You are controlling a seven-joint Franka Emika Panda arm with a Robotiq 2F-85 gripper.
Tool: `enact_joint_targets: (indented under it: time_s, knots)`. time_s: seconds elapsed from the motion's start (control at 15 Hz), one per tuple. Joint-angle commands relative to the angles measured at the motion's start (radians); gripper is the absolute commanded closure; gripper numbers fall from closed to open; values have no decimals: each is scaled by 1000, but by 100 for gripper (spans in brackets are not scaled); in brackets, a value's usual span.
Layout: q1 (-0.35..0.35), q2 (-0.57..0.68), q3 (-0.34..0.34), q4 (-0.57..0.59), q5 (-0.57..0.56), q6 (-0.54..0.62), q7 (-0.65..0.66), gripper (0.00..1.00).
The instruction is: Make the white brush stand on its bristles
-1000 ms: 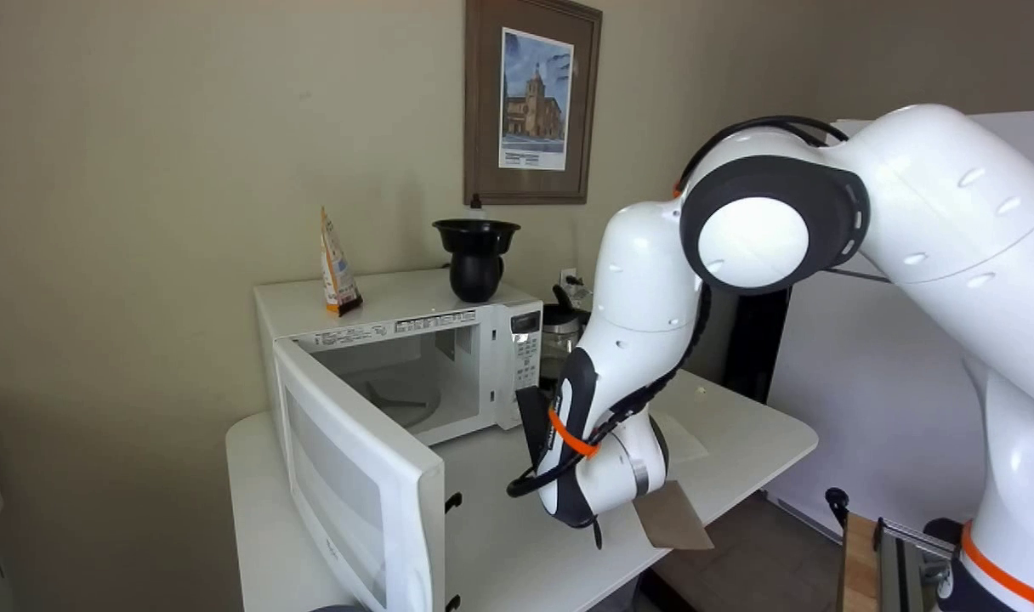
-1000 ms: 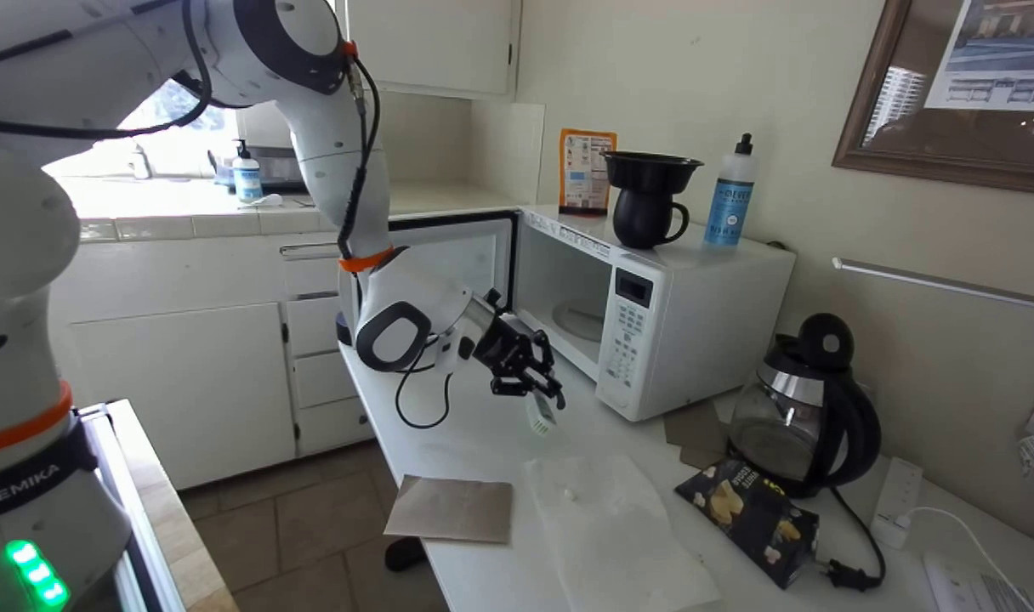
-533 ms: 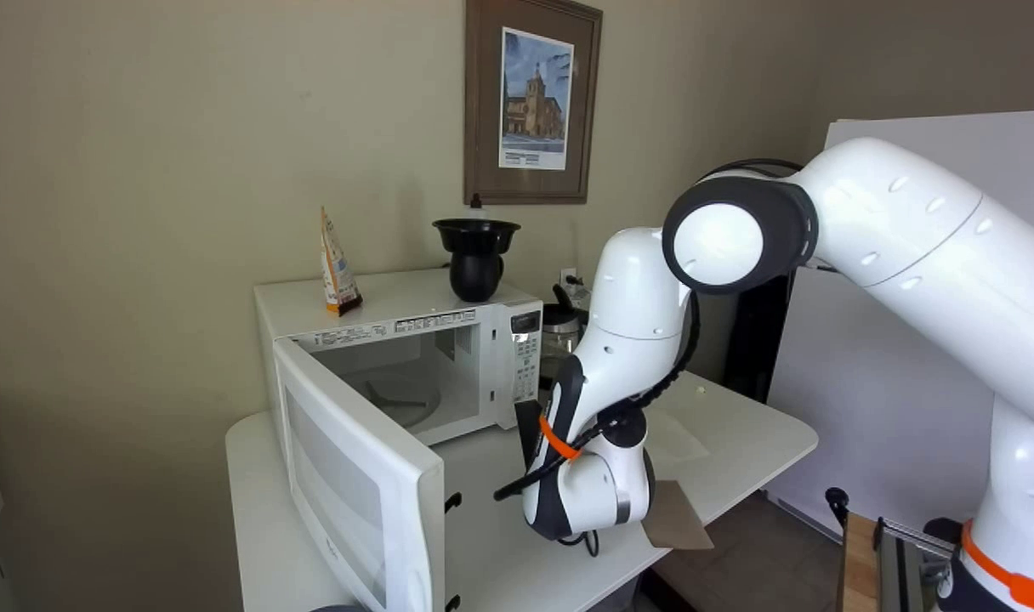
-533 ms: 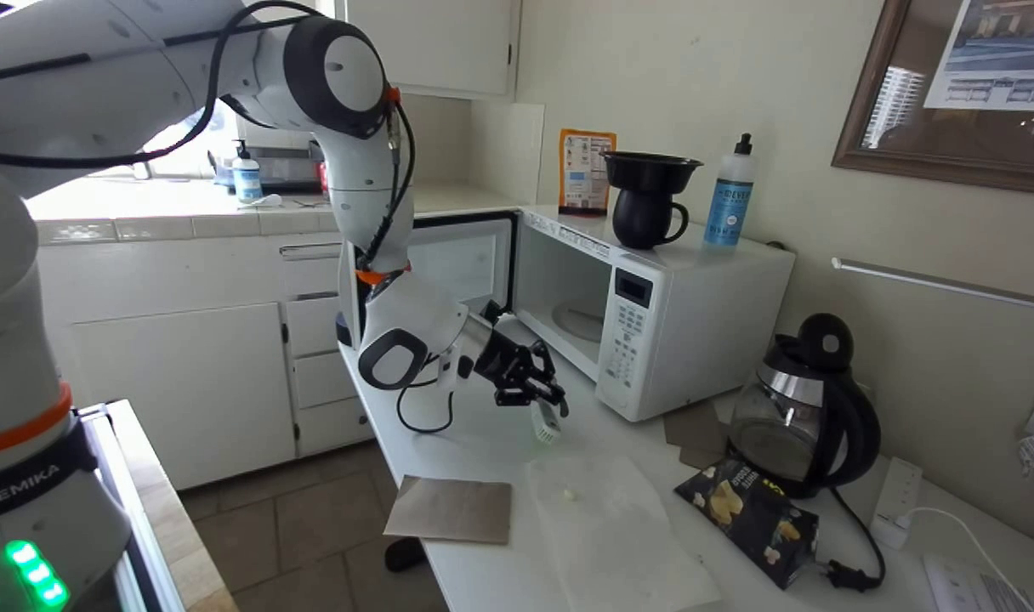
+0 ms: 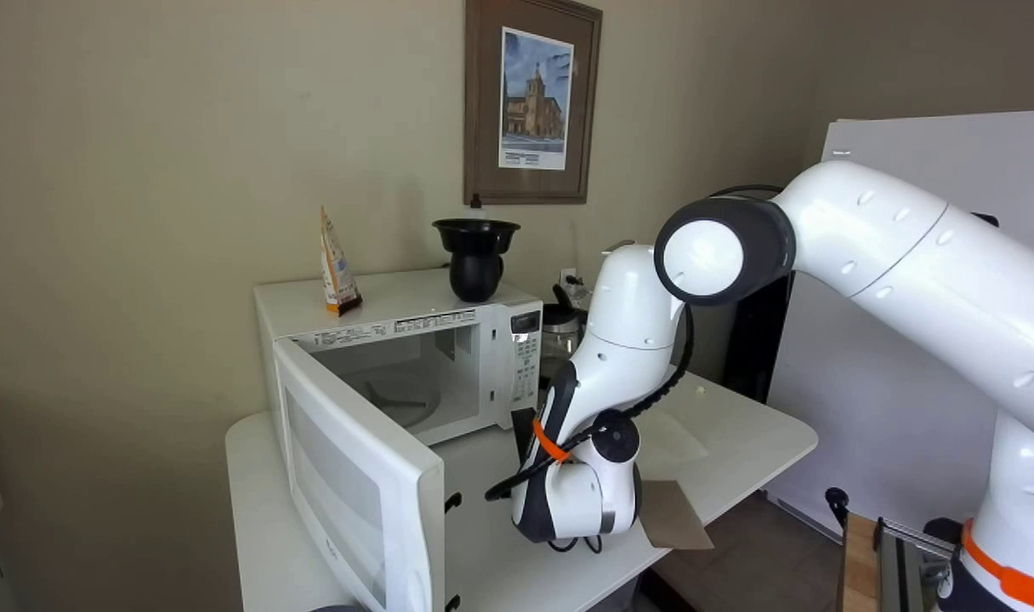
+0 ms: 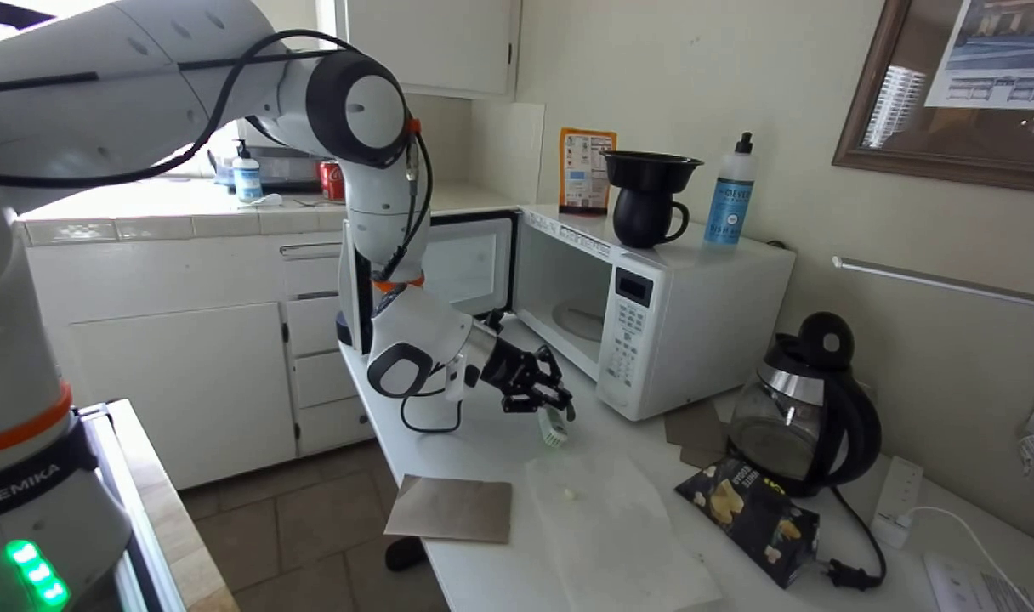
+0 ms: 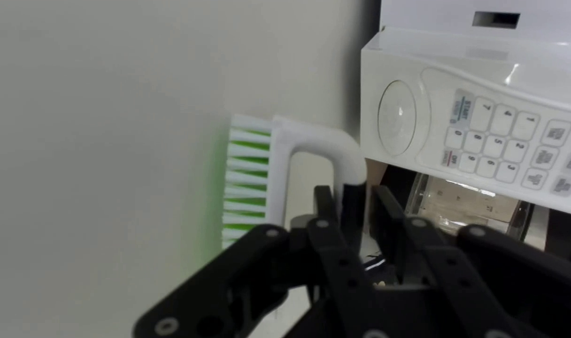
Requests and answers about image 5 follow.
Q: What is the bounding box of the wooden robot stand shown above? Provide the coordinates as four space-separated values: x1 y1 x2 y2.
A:
838 506 884 612

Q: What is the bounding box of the wooden framed picture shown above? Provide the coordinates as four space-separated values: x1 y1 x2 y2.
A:
460 0 606 211

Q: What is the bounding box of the white microwave oven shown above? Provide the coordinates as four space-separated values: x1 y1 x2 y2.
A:
251 267 548 612

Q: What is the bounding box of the metal robot mounting frame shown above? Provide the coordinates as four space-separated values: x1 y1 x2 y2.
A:
823 486 967 612

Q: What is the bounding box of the black tall object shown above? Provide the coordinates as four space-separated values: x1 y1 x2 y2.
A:
723 269 797 404

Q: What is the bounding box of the glass kettle with black handle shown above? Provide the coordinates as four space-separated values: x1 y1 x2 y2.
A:
541 269 600 369

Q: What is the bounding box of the brown cardboard piece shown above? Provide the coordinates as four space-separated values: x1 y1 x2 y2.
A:
640 480 717 554

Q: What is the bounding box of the white board panel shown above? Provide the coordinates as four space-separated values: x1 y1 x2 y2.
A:
766 109 1034 536

